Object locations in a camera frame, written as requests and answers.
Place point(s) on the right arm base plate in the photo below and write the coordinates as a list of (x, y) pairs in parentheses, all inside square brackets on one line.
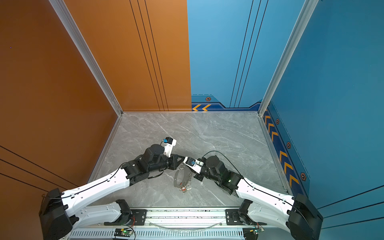
[(236, 217)]

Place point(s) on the aluminium front rail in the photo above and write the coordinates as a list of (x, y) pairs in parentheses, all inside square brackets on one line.
[(168, 217)]

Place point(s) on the green circuit board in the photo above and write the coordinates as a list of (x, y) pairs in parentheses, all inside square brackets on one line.
[(124, 234)]

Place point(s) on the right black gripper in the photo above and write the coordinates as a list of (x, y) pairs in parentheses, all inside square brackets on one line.
[(198, 177)]

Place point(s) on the white vented grille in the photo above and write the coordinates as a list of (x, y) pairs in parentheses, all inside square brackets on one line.
[(159, 234)]

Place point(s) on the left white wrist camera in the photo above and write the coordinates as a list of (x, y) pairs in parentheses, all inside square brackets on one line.
[(169, 143)]

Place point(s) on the metal keyring with chain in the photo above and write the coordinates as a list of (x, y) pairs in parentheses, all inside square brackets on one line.
[(182, 177)]

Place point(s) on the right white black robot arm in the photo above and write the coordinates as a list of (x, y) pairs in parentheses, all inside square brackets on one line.
[(294, 214)]

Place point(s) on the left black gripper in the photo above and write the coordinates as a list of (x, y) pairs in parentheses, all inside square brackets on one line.
[(174, 163)]

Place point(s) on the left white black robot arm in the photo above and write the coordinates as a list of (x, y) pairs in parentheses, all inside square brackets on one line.
[(59, 210)]

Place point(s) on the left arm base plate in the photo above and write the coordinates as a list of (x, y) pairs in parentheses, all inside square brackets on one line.
[(130, 218)]

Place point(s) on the right small circuit board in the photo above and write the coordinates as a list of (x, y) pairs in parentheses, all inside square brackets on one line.
[(257, 229)]

